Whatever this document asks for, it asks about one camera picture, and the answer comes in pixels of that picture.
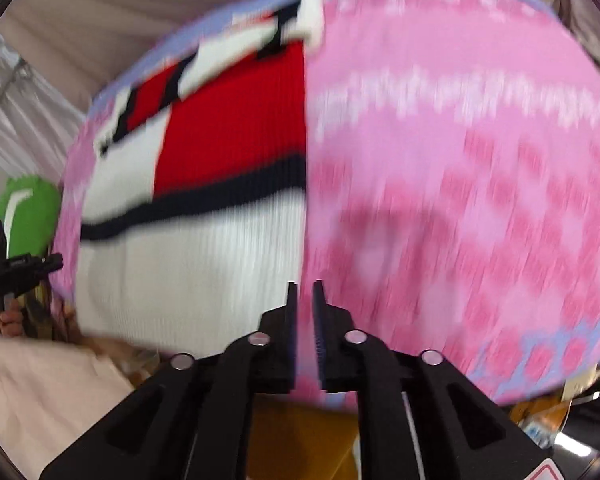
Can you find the white red knit sweater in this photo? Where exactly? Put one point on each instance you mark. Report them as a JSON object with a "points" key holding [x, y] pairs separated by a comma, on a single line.
{"points": [[205, 260]]}

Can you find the yellow cloth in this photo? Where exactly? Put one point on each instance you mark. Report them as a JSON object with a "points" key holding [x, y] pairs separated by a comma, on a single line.
{"points": [[300, 440]]}

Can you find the person's left hand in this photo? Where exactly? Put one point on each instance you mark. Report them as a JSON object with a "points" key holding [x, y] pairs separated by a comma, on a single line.
{"points": [[10, 321]]}

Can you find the pale pink cloth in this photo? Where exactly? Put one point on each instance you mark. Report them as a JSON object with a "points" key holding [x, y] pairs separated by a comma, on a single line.
{"points": [[40, 400]]}

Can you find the pink floral blanket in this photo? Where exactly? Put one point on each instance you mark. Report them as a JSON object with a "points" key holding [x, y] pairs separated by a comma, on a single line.
{"points": [[430, 160]]}

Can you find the white curtain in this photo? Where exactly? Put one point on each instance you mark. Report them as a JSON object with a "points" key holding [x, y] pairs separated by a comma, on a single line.
{"points": [[15, 110]]}

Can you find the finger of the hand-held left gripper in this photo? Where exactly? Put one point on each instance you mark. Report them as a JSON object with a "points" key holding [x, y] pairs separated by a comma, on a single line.
{"points": [[32, 270]]}

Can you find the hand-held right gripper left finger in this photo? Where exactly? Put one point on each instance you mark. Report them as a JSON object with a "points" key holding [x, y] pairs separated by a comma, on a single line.
{"points": [[275, 360]]}

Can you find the green round object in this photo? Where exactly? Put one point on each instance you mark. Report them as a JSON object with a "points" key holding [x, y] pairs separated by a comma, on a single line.
{"points": [[27, 215]]}

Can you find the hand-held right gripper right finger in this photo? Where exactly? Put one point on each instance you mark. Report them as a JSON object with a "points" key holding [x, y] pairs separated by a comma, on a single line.
{"points": [[337, 360]]}

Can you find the beige backdrop sheet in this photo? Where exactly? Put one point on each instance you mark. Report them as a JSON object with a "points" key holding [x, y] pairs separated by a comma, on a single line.
{"points": [[105, 20]]}

